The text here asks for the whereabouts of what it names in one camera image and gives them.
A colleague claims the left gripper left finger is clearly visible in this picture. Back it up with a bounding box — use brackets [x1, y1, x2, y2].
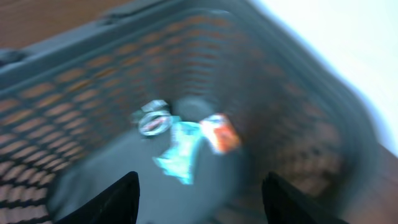
[56, 171, 140, 224]

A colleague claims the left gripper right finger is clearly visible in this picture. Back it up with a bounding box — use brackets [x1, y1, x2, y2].
[261, 172, 348, 224]

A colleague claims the teal wet-wipe packet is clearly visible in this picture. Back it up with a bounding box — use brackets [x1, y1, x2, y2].
[153, 121, 204, 185]

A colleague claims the orange tissue packet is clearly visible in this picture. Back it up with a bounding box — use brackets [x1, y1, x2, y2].
[199, 113, 241, 155]

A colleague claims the grey plastic basket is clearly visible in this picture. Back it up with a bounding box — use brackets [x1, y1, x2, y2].
[1, 1, 378, 223]

